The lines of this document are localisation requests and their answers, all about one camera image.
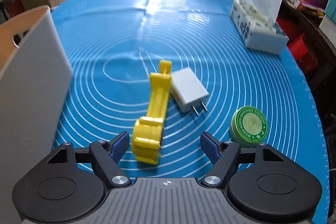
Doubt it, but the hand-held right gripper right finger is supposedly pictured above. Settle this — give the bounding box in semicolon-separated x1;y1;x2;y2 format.
200;131;293;185

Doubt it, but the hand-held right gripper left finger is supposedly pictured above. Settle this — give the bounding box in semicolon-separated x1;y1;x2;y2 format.
35;131;131;185

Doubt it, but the yellow plastic toy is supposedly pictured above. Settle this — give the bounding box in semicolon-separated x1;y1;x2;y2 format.
132;60;172;164

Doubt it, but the beige plastic storage bin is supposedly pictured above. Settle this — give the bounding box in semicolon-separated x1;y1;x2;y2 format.
0;5;73;224

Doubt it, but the green round tin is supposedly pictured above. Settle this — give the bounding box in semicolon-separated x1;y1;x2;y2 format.
229;105;267;147

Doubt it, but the white charger plug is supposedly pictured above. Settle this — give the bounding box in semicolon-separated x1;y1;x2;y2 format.
170;68;210;122

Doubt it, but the blue silicone baking mat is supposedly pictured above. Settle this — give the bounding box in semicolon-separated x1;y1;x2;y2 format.
51;0;330;224

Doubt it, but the patterned tissue box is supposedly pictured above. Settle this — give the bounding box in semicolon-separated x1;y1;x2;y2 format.
230;0;289;54

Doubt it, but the red paper bag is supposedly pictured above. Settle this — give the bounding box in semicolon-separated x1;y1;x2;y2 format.
287;34;318;73

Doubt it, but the dark wooden side table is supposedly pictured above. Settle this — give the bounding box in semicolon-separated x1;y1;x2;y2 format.
259;0;336;77

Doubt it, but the white foam box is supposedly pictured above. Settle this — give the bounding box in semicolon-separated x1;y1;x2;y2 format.
319;14;336;31

